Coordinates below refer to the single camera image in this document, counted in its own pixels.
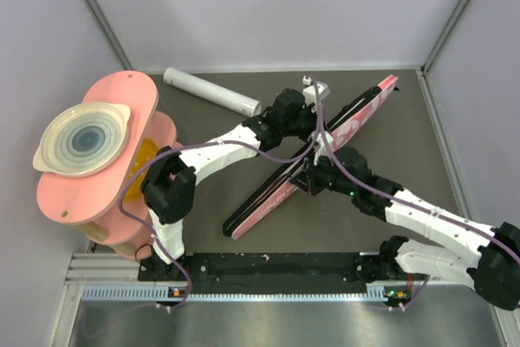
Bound aluminium frame rail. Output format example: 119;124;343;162
55;70;519;346

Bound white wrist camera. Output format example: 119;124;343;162
313;132;334;166
301;75;330;112

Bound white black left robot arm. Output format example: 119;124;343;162
141;83;328;280

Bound yellow plastic plate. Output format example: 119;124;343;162
123;138;159;202

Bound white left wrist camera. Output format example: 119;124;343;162
301;75;330;112

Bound pink wooden shelf stand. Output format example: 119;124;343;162
32;71;177;260

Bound pink racket cover bag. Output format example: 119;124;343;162
222;75;398;240

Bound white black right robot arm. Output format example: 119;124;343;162
291;146;519;310

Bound white blue ceramic dish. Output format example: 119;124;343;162
32;102;132;177

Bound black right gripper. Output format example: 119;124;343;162
288;151;356;197

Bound white shuttlecock tube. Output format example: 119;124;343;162
163;67;262;118

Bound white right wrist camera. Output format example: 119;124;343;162
313;132;334;166

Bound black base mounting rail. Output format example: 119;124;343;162
137;251;411;295

